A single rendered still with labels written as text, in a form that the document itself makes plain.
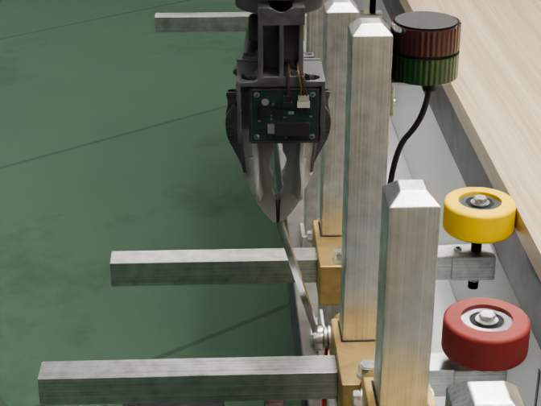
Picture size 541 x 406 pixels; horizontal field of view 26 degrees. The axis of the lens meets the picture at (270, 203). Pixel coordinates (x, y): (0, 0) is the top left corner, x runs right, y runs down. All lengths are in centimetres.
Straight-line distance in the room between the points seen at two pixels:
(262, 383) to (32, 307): 188
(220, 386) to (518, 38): 100
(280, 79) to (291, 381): 31
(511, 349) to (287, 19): 37
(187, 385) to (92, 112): 307
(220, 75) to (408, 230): 367
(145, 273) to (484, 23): 88
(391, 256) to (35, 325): 212
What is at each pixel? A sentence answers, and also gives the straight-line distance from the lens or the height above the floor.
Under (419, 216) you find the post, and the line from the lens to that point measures 79.
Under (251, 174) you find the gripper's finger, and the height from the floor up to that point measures 105.
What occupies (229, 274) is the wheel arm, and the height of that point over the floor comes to 83.
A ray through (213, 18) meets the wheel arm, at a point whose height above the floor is 83.
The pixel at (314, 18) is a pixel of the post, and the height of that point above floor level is 103.
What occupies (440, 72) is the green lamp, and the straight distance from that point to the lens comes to 101.
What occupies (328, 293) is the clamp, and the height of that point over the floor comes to 82.
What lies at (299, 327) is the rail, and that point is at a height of 70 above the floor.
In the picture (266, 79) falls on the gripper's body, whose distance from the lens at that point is 93.
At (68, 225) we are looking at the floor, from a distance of 332.
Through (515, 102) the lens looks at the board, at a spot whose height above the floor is 90.
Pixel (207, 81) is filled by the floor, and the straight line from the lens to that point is 438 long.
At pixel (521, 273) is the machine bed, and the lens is 133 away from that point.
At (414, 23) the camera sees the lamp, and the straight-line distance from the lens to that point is 101.
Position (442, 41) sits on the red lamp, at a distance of 100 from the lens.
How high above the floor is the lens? 147
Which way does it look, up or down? 26 degrees down
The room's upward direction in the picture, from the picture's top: straight up
